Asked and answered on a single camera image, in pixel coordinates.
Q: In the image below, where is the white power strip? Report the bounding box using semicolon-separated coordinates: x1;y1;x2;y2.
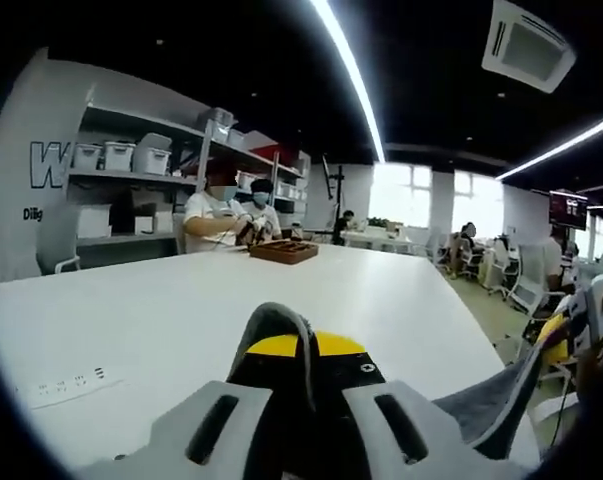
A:
13;367;127;411

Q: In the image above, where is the grey towel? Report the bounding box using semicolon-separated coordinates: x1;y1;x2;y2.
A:
228;301;557;464

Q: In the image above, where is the person's right hand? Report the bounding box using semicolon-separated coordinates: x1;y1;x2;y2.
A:
578;329;603;401

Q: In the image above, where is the white mesh office chair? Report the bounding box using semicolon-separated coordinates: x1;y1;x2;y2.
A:
503;244;552;314

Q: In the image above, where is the small dark monitor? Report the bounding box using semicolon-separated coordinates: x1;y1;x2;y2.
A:
549;189;589;230

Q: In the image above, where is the ceiling light strip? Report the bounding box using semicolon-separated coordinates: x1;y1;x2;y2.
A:
495;117;603;181
310;0;387;164

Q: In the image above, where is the brown wooden tray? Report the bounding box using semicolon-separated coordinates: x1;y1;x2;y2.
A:
249;238;320;265

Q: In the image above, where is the black stand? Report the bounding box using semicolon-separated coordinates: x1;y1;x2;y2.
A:
322;154;345;241

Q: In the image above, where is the white ceiling air vent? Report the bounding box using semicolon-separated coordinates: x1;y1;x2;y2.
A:
481;0;577;94

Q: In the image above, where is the large white storage box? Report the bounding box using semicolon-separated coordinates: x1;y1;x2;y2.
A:
132;132;173;176

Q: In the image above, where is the grey metal shelf rack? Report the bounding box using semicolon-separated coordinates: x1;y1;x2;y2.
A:
63;82;312;251

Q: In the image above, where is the clear storage box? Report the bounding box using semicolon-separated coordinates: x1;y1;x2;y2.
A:
196;107;237;141

